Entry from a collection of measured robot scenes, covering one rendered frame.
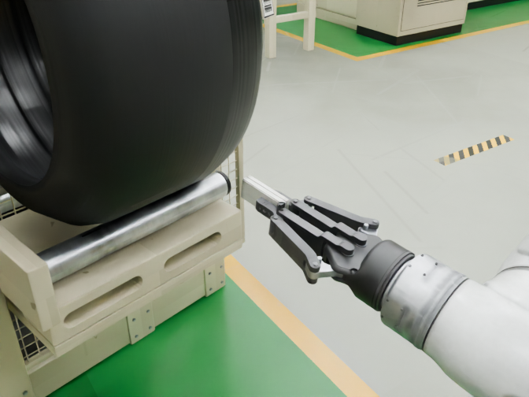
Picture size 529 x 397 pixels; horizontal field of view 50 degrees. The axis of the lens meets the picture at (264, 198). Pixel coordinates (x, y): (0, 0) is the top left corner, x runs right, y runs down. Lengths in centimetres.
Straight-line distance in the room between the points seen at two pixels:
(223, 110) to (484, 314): 39
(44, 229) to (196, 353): 95
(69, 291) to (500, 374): 55
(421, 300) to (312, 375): 129
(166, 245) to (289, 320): 118
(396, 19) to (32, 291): 472
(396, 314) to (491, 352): 10
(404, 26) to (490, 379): 482
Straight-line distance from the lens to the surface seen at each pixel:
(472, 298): 58
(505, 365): 56
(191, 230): 91
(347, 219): 69
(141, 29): 62
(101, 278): 84
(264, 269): 223
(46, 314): 78
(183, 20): 65
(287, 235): 64
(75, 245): 82
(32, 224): 111
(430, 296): 58
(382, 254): 61
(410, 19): 532
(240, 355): 190
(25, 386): 99
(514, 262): 67
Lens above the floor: 137
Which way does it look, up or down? 30 degrees down
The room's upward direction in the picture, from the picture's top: straight up
